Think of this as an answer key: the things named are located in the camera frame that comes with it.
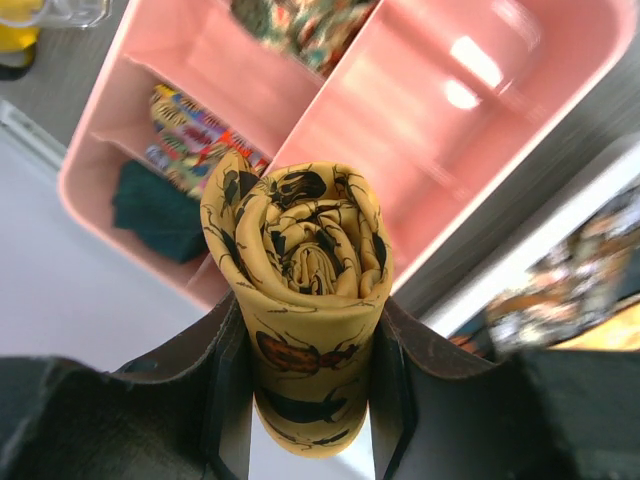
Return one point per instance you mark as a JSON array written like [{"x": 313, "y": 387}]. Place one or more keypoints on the pink compartment organizer tray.
[{"x": 435, "y": 103}]

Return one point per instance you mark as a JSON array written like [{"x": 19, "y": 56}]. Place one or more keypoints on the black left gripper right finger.
[{"x": 440, "y": 412}]

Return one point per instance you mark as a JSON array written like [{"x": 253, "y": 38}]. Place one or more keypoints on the dark green rolled tie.
[{"x": 165, "y": 219}]

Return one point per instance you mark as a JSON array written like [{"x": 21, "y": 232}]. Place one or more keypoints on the colourful rolled tie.
[{"x": 190, "y": 141}]

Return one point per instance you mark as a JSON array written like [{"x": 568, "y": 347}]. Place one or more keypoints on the clear plastic cup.
[{"x": 81, "y": 14}]

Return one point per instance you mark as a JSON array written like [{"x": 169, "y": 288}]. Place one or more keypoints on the white perforated plastic basket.
[{"x": 586, "y": 193}]

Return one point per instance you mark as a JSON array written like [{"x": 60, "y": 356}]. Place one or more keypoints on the yellow beetle print tie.
[{"x": 309, "y": 260}]

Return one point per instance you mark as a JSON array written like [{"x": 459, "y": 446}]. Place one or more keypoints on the dark patterned rolled tie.
[{"x": 317, "y": 33}]

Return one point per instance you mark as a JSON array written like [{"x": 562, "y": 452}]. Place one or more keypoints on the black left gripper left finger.
[{"x": 180, "y": 411}]

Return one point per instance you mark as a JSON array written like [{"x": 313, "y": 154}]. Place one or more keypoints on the brown white patterned tie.
[{"x": 582, "y": 295}]

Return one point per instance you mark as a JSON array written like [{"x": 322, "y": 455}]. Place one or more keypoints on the yellow mug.
[{"x": 18, "y": 51}]

